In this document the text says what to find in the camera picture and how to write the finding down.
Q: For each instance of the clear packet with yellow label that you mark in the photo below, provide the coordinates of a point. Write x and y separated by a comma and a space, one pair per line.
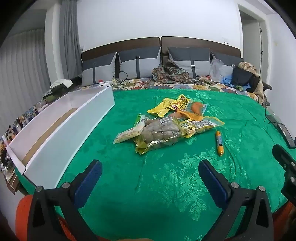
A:
198, 126

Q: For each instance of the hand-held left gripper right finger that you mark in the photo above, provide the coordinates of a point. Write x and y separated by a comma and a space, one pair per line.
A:
214, 185

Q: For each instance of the dark clothes pile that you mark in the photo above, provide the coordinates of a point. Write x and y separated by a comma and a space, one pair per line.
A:
52, 95

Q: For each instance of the grey curtain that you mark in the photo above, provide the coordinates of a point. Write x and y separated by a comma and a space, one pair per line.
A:
69, 41

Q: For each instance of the white cloth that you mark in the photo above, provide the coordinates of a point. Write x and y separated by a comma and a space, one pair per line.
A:
61, 83

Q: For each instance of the small white box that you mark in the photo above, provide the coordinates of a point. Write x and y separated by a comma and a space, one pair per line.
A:
104, 83

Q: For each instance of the dark floral garment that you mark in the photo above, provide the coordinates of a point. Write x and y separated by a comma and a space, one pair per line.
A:
171, 73

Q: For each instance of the yellow black printed snack packet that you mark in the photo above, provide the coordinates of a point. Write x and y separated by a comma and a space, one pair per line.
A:
181, 102

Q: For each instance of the plain yellow snack packet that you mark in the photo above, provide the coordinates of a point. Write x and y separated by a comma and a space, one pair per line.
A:
161, 106

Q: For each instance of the black flat device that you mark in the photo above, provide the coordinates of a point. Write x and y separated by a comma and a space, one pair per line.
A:
272, 119

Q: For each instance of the small red green packet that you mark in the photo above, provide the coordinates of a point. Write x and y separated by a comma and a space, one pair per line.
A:
207, 81

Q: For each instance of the green floral blanket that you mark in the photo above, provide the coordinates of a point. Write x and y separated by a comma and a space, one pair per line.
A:
161, 185

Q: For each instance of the white door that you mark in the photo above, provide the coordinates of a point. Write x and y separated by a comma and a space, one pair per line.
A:
251, 41

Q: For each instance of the pile of clothes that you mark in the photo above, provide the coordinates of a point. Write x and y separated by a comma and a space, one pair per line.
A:
251, 68

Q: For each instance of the orange sausage stick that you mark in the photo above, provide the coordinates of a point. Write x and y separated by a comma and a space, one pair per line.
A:
219, 143

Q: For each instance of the large clear brown snack packet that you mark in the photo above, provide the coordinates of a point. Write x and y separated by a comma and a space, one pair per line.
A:
159, 132

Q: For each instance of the orange sausage packet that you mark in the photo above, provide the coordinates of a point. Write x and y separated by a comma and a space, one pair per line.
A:
196, 109

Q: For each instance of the white wall socket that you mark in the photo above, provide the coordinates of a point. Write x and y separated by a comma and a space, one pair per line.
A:
226, 40

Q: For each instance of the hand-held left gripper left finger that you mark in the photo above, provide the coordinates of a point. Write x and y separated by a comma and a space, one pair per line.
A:
89, 183

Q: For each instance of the blue cloth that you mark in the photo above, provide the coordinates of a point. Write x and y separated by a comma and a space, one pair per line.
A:
227, 80

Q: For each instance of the white green snack packet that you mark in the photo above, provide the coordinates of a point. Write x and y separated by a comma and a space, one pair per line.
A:
129, 134

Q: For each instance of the white sheer curtain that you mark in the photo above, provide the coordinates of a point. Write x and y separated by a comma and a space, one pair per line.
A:
25, 64

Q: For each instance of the orange cloth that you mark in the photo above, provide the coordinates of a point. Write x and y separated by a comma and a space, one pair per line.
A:
22, 213

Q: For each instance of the black bag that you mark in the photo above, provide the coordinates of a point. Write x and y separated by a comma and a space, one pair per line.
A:
241, 76

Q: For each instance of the clear plastic bag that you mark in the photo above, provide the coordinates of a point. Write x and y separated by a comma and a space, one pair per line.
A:
216, 69

